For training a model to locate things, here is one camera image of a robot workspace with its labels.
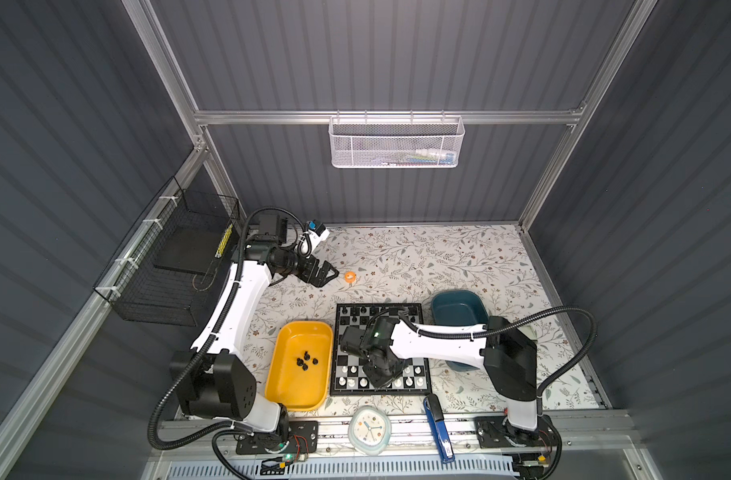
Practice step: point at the black wire basket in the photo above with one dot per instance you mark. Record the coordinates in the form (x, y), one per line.
(176, 263)

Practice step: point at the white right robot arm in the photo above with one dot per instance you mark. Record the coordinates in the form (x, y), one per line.
(498, 348)

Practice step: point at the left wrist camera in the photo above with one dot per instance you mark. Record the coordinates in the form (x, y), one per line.
(315, 233)

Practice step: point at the yellow tray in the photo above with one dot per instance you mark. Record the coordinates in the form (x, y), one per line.
(299, 375)

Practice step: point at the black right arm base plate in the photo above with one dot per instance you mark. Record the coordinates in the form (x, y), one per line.
(494, 431)

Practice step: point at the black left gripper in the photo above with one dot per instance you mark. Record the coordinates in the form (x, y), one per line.
(319, 280)

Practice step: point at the pale green clock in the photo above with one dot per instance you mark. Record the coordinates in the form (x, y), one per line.
(369, 431)

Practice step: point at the teal tray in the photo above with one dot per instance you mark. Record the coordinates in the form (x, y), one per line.
(458, 308)

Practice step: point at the white wire basket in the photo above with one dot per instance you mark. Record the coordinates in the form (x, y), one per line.
(400, 142)

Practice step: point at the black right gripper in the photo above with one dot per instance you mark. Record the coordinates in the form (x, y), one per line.
(377, 382)

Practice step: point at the black and white chessboard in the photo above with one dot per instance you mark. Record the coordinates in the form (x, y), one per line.
(348, 376)

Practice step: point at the blue stapler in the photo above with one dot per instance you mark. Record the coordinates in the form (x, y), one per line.
(436, 421)

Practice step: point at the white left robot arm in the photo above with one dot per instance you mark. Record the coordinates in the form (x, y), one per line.
(211, 379)

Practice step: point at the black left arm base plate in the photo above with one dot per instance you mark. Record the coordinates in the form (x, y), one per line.
(296, 437)

